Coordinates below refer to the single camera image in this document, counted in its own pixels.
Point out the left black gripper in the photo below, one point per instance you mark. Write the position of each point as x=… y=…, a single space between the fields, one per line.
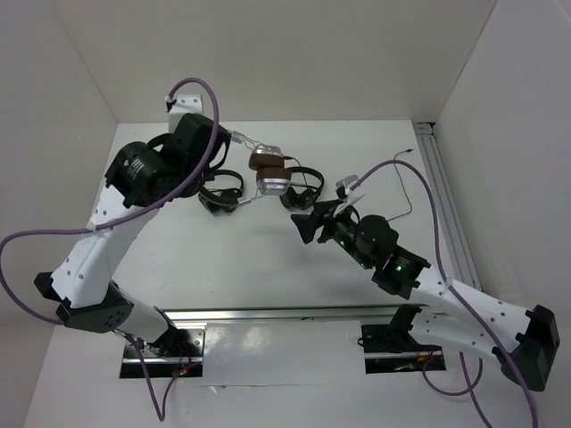
x=207 y=168

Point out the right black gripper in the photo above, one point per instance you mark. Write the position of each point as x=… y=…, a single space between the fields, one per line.
x=307 y=224

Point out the brown silver headphones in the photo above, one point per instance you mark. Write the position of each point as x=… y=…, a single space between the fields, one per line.
x=272 y=176

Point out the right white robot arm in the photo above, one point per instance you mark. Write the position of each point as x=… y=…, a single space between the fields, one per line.
x=522 y=342

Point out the right black folded headphones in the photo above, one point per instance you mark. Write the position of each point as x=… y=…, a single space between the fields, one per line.
x=293 y=201

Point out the black folded headphones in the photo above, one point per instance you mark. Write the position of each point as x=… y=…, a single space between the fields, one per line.
x=293 y=201
x=226 y=184

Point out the left black folded headphones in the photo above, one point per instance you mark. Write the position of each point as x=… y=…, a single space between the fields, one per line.
x=226 y=184

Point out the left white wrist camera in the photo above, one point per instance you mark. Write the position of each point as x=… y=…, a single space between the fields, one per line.
x=183 y=105

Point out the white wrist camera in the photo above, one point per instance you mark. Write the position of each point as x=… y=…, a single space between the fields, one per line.
x=348 y=193
x=183 y=105

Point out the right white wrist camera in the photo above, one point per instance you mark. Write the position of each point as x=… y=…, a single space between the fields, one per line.
x=348 y=193

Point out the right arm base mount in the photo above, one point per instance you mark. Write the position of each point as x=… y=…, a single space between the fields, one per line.
x=390 y=352

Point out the aluminium side rail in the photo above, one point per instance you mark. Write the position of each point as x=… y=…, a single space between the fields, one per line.
x=462 y=262

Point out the aluminium front rail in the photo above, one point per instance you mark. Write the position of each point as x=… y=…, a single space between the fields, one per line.
x=281 y=314

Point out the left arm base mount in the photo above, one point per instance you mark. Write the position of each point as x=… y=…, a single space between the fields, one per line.
x=185 y=358

